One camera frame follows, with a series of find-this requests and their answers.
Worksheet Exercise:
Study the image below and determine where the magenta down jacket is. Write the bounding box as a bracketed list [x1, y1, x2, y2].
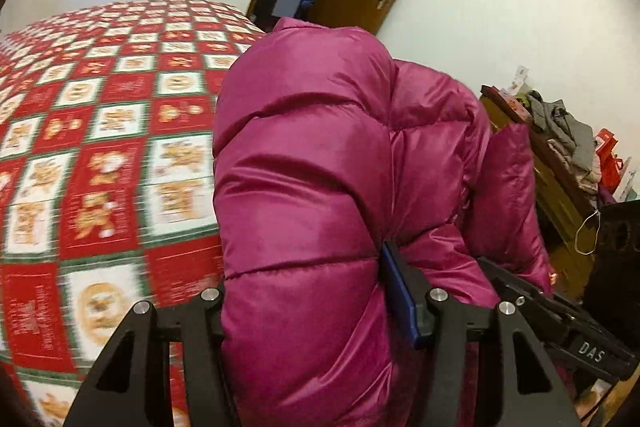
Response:
[214, 18, 551, 426]

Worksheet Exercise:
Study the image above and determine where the clothes heap on dresser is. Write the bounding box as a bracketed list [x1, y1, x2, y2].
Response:
[506, 90, 601, 196]

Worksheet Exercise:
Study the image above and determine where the brown wooden dresser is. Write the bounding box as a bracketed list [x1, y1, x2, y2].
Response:
[480, 86, 599, 300]

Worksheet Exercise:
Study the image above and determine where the red bag on dresser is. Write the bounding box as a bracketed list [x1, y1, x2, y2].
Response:
[596, 128, 624, 194]

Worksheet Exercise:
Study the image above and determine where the red patterned bed quilt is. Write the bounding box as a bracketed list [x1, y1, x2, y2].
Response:
[1, 0, 262, 426]

